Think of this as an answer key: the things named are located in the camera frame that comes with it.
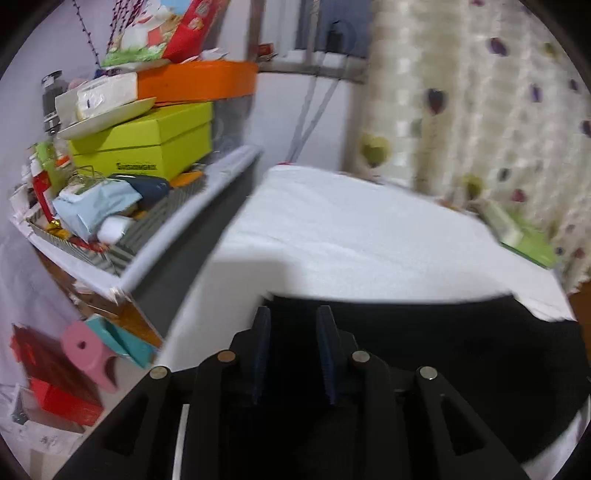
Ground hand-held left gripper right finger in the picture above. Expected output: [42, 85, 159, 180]
[315, 305, 532, 480]

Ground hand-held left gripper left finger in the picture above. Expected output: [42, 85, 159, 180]
[53, 305, 273, 480]

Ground black pants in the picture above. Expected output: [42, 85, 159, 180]
[217, 293, 591, 480]

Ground grey side table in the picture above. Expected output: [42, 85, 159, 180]
[14, 145, 264, 340]

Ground white towel blanket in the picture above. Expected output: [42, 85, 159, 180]
[159, 165, 578, 480]

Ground teal box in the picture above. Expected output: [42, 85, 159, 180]
[85, 314, 158, 369]

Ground brown wooden cabinet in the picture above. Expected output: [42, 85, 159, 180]
[37, 256, 163, 348]

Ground striped storage tray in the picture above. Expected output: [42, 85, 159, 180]
[28, 173, 208, 278]

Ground pink plastic stool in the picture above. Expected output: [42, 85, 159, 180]
[60, 320, 121, 394]

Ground white roll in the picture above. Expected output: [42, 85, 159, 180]
[98, 216, 133, 244]

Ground dark blue pouch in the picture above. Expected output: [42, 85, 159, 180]
[124, 178, 171, 208]

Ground light blue packet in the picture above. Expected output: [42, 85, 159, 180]
[53, 178, 144, 243]

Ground green flat box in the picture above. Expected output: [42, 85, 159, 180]
[480, 198, 559, 268]

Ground lime green shoe box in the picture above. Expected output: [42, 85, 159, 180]
[69, 102, 214, 181]

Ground red bottle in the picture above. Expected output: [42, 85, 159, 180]
[31, 161, 57, 219]

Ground white plate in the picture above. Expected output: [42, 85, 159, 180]
[58, 97, 158, 140]

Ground orange flat box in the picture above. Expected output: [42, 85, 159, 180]
[136, 60, 259, 104]

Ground heart patterned curtain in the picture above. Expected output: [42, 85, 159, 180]
[355, 0, 591, 291]

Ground white tissue box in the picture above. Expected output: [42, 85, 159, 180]
[54, 73, 139, 124]

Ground black charger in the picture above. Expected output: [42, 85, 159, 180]
[323, 19, 352, 54]

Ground dark glass jar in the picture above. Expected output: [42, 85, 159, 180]
[41, 71, 65, 134]

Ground red printed packet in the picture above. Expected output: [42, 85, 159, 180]
[161, 0, 229, 63]

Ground cartoon printed bag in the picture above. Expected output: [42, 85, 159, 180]
[102, 0, 195, 68]

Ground purple decorative twigs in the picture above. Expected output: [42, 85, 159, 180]
[74, 0, 139, 70]

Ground charger cable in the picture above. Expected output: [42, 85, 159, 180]
[293, 79, 341, 162]
[288, 78, 318, 160]

